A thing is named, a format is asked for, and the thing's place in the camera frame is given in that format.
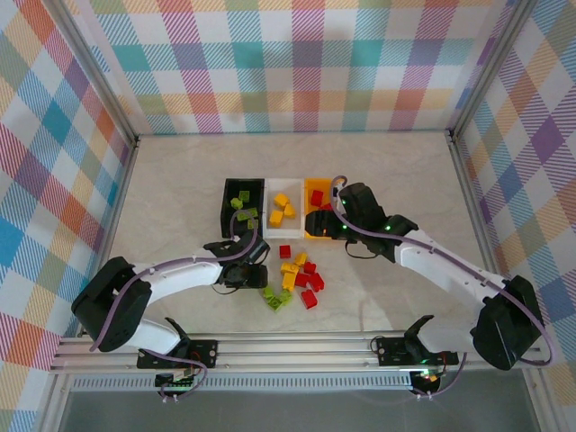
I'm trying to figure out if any green circuit board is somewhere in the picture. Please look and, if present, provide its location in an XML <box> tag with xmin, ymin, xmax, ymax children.
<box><xmin>154</xmin><ymin>371</ymin><xmax>202</xmax><ymax>392</ymax></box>
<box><xmin>411</xmin><ymin>367</ymin><xmax>445</xmax><ymax>386</ymax></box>

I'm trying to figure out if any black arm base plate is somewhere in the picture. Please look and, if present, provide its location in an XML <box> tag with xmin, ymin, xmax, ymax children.
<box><xmin>136</xmin><ymin>339</ymin><xmax>221</xmax><ymax>371</ymax></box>
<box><xmin>374</xmin><ymin>335</ymin><xmax>461</xmax><ymax>366</ymax></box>

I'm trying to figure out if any black plastic bin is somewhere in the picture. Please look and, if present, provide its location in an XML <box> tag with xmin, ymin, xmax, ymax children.
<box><xmin>220</xmin><ymin>178</ymin><xmax>266</xmax><ymax>239</ymax></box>

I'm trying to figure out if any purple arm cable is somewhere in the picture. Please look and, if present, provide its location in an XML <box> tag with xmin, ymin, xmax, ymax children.
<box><xmin>330</xmin><ymin>175</ymin><xmax>559</xmax><ymax>366</ymax></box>
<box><xmin>89</xmin><ymin>211</ymin><xmax>260</xmax><ymax>353</ymax></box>

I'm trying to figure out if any slotted grey cable duct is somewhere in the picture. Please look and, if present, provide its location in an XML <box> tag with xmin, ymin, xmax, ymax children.
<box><xmin>71</xmin><ymin>376</ymin><xmax>415</xmax><ymax>392</ymax></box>

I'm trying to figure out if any yellow plastic bin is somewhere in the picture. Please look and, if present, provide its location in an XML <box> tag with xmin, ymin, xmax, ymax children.
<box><xmin>303</xmin><ymin>177</ymin><xmax>346</xmax><ymax>242</ymax></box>

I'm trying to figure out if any aluminium frame post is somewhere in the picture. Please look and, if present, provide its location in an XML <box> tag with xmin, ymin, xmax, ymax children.
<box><xmin>445</xmin><ymin>0</ymin><xmax>541</xmax><ymax>143</ymax></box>
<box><xmin>52</xmin><ymin>0</ymin><xmax>140</xmax><ymax>148</ymax></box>

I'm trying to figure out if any white plastic bin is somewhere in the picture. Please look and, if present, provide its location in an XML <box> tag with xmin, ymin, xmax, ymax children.
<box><xmin>263</xmin><ymin>178</ymin><xmax>306</xmax><ymax>239</ymax></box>

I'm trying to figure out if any aluminium mounting rail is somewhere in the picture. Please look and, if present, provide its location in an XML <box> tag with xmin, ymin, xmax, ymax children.
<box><xmin>49</xmin><ymin>330</ymin><xmax>557</xmax><ymax>374</ymax></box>

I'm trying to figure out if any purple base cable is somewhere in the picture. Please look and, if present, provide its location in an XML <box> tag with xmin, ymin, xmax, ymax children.
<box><xmin>157</xmin><ymin>350</ymin><xmax>209</xmax><ymax>402</ymax></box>
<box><xmin>411</xmin><ymin>355</ymin><xmax>467</xmax><ymax>401</ymax></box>

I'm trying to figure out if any aluminium side rail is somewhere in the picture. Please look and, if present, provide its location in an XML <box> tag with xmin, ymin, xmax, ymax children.
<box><xmin>40</xmin><ymin>134</ymin><xmax>141</xmax><ymax>432</ymax></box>
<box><xmin>447</xmin><ymin>130</ymin><xmax>559</xmax><ymax>432</ymax></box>

